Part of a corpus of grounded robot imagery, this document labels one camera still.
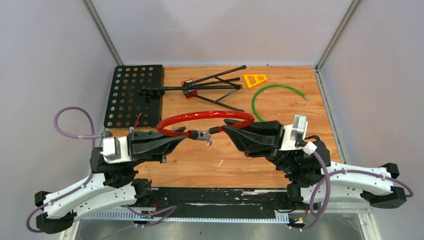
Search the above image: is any black perforated music stand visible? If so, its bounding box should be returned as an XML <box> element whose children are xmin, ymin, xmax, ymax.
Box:
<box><xmin>103</xmin><ymin>64</ymin><xmax>246</xmax><ymax>129</ymax></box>

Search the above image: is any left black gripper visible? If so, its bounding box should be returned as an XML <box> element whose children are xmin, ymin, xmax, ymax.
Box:
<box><xmin>122</xmin><ymin>125</ymin><xmax>190</xmax><ymax>169</ymax></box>

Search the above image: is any red tag with cord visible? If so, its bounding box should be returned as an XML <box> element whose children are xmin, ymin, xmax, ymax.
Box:
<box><xmin>134</xmin><ymin>112</ymin><xmax>142</xmax><ymax>130</ymax></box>

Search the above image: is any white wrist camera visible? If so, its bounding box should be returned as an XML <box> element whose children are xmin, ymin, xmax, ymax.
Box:
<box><xmin>279</xmin><ymin>114</ymin><xmax>318</xmax><ymax>155</ymax></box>
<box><xmin>102</xmin><ymin>136</ymin><xmax>131</xmax><ymax>164</ymax></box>

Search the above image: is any yellow plastic triangle piece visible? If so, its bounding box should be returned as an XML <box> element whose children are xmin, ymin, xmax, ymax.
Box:
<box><xmin>243</xmin><ymin>74</ymin><xmax>268</xmax><ymax>90</ymax></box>

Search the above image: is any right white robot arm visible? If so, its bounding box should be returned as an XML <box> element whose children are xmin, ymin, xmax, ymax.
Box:
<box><xmin>222</xmin><ymin>115</ymin><xmax>413</xmax><ymax>210</ymax></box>

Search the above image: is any red label card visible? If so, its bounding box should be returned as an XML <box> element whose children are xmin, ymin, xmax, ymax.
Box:
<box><xmin>181</xmin><ymin>79</ymin><xmax>198</xmax><ymax>99</ymax></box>

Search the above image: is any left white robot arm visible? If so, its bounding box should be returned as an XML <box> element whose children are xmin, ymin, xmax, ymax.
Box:
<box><xmin>34</xmin><ymin>131</ymin><xmax>186</xmax><ymax>234</ymax></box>

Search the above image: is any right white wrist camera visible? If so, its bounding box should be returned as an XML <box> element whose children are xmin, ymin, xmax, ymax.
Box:
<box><xmin>279</xmin><ymin>114</ymin><xmax>318</xmax><ymax>155</ymax></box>

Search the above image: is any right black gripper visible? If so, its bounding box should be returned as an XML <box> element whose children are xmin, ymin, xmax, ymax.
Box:
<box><xmin>219</xmin><ymin>119</ymin><xmax>299</xmax><ymax>175</ymax></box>

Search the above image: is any green cable lock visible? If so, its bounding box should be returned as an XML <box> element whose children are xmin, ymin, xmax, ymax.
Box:
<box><xmin>251</xmin><ymin>84</ymin><xmax>311</xmax><ymax>123</ymax></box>

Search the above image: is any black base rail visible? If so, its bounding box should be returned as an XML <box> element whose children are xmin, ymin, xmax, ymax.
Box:
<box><xmin>133</xmin><ymin>187</ymin><xmax>308</xmax><ymax>219</ymax></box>

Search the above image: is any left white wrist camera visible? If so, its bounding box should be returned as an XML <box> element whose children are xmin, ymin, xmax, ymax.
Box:
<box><xmin>102</xmin><ymin>136</ymin><xmax>131</xmax><ymax>164</ymax></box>

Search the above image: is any red cable lock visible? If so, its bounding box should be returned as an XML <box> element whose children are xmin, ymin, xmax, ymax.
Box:
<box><xmin>156</xmin><ymin>110</ymin><xmax>255</xmax><ymax>140</ymax></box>

